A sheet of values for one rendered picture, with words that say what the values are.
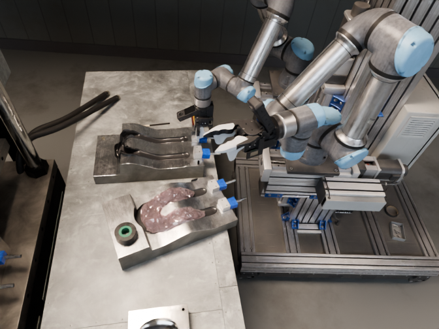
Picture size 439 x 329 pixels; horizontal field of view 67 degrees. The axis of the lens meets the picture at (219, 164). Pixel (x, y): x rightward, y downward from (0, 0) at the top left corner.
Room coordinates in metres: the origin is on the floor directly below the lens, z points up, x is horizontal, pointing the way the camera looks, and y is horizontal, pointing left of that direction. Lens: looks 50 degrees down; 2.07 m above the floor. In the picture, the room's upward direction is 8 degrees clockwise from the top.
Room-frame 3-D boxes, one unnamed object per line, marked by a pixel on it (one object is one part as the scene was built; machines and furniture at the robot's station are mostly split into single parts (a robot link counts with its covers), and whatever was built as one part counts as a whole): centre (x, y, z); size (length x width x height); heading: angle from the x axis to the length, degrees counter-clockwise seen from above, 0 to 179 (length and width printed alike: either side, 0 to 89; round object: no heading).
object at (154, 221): (0.73, 0.17, 0.90); 0.26 x 0.18 x 0.08; 122
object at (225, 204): (0.82, -0.08, 0.85); 0.13 x 0.05 x 0.05; 122
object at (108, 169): (1.04, 0.34, 0.87); 0.50 x 0.26 x 0.14; 104
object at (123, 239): (0.57, 0.31, 0.93); 0.08 x 0.08 x 0.04
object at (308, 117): (0.75, -0.23, 1.43); 0.11 x 0.08 x 0.09; 122
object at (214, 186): (0.91, -0.03, 0.85); 0.13 x 0.05 x 0.05; 122
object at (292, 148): (0.77, -0.22, 1.33); 0.11 x 0.08 x 0.11; 32
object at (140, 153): (1.04, 0.33, 0.92); 0.35 x 0.16 x 0.09; 104
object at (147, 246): (0.72, 0.17, 0.85); 0.50 x 0.26 x 0.11; 122
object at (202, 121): (1.15, 0.11, 1.05); 0.09 x 0.08 x 0.12; 104
